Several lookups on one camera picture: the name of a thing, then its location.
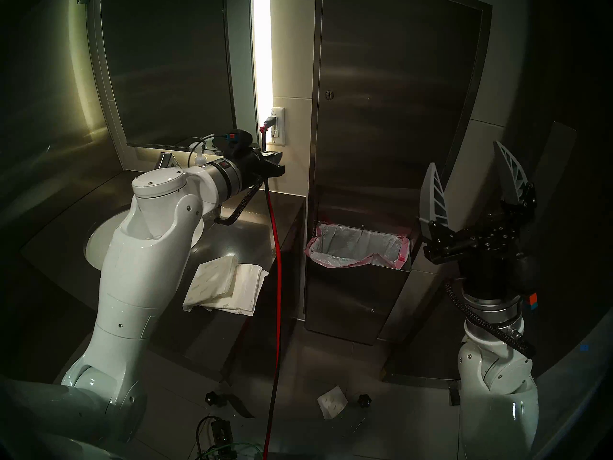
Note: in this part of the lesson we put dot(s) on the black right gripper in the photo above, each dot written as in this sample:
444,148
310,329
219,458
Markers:
493,258

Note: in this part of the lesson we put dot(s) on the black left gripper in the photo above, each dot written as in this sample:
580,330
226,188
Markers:
251,166

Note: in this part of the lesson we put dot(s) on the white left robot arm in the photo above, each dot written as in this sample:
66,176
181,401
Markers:
139,272

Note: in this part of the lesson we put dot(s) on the wrapped printed paper towel pack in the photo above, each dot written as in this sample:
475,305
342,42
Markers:
210,281

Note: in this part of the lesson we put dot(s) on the plain folded paper towel stack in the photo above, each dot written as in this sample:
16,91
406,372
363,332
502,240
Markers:
251,289

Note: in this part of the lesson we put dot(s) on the stainless towel dispenser door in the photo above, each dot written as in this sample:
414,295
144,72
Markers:
407,56

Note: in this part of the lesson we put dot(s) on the pump soap bottle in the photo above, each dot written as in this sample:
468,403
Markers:
198,158

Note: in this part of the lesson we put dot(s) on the chrome sink faucet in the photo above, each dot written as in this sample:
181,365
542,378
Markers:
165,161

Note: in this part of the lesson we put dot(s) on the stainless waste bin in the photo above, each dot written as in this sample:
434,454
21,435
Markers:
354,305

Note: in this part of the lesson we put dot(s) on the white round sink basin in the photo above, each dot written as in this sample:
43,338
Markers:
103,246

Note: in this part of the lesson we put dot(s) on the metal partition foot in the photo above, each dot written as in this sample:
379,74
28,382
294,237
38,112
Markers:
454,396

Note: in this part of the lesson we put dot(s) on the dark vanity counter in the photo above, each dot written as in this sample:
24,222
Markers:
52,243

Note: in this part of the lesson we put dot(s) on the black star knob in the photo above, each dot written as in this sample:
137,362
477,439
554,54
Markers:
212,398
364,400

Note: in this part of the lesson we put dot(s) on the crumpled white paper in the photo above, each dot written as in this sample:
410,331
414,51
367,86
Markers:
332,402

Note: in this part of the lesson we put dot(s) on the black electronics box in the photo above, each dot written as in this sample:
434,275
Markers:
222,435

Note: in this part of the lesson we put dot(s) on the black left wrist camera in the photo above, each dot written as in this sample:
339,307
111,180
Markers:
272,158

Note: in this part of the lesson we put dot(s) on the white wall outlet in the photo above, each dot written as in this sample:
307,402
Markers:
278,133

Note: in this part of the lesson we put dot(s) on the vertical wall light strip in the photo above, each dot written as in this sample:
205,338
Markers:
262,42

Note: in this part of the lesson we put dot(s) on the framed wall mirror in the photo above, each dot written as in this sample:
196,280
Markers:
163,71

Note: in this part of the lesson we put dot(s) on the stainless steel wall panel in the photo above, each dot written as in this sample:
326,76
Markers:
319,42

